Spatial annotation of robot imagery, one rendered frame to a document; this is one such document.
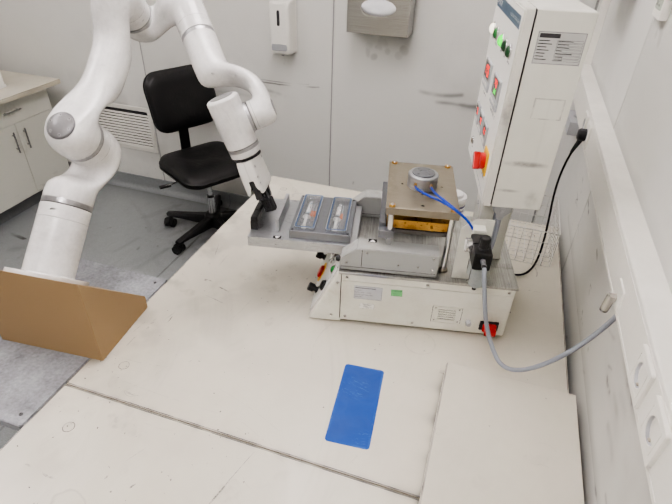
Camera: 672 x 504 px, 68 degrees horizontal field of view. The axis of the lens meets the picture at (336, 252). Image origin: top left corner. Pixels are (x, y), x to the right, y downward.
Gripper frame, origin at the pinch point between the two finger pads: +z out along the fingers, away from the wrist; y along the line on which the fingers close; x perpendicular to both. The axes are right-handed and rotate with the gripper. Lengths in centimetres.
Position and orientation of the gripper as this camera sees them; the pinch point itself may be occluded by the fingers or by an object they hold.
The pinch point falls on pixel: (269, 203)
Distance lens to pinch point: 143.7
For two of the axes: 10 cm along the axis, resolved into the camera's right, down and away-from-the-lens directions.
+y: -1.2, 5.6, -8.2
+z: 3.1, 8.0, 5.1
